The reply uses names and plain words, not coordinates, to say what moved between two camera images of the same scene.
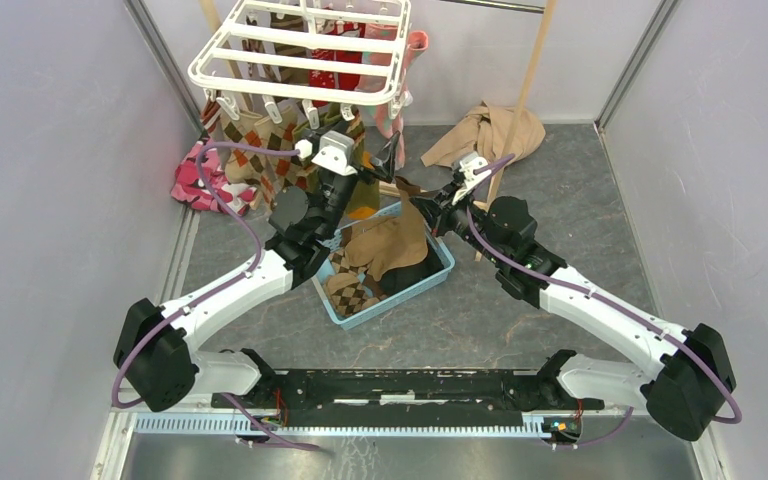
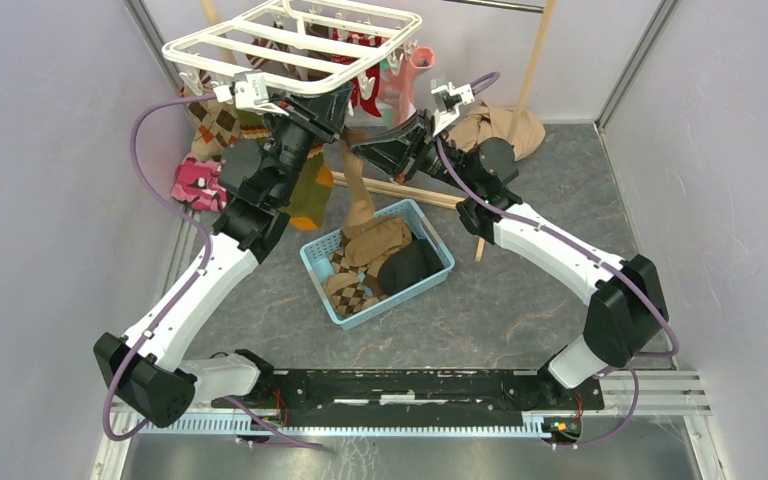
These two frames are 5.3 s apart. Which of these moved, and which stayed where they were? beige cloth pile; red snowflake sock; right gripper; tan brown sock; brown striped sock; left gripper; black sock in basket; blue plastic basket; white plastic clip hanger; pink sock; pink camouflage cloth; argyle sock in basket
Moved: brown striped sock; white plastic clip hanger; left gripper; right gripper; tan brown sock; red snowflake sock; pink sock
Stayed: blue plastic basket; pink camouflage cloth; beige cloth pile; black sock in basket; argyle sock in basket
